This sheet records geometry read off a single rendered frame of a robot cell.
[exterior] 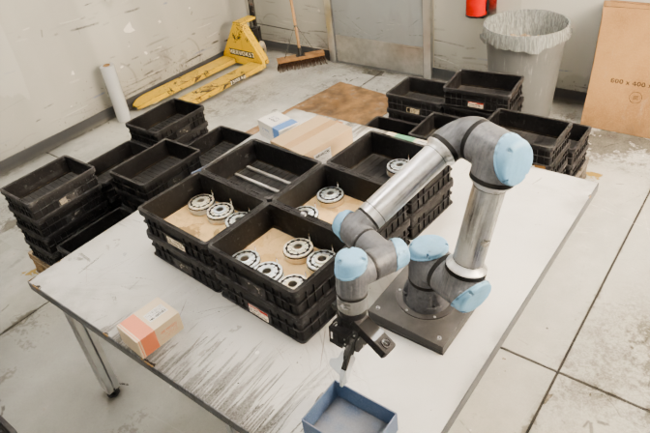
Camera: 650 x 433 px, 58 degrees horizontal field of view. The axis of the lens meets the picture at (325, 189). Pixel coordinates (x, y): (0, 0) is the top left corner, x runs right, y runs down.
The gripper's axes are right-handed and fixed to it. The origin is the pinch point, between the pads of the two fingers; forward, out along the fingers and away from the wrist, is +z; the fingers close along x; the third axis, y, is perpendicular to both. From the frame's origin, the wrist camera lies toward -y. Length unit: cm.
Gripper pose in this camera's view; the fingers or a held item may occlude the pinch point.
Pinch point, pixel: (361, 370)
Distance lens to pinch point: 157.2
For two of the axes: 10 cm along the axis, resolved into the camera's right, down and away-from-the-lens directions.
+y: -7.8, -2.8, 5.7
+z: 0.5, 8.7, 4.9
